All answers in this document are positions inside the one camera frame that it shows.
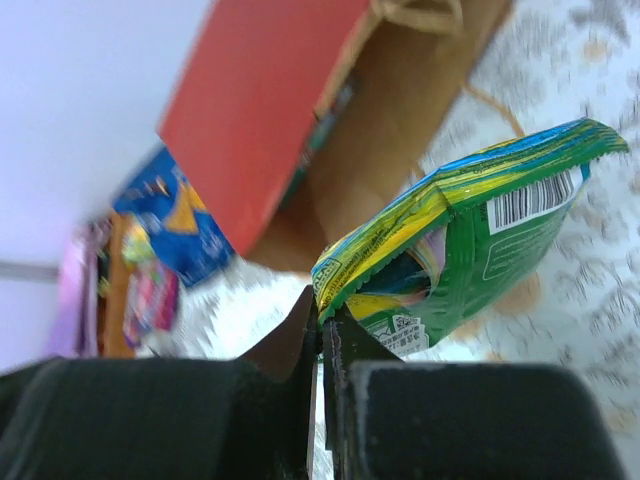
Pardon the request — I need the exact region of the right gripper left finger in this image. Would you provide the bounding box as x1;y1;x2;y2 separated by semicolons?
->
1;289;317;479

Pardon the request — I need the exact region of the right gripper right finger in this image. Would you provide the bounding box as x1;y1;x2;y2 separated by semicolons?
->
322;311;625;479

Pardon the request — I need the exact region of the wooden organizer tray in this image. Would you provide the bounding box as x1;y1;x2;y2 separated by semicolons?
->
97;211;135;359

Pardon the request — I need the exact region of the green Fox's candy bag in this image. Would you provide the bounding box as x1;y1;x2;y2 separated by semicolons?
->
121;217;155;266

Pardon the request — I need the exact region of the blue tortilla chips bag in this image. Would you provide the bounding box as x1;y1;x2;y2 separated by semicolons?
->
113;146;234;288

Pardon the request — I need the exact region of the red paper bag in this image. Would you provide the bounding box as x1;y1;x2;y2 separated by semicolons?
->
159;1;511;272

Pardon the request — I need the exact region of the folded purple cloth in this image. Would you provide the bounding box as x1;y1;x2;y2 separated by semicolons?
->
46;224;99;358

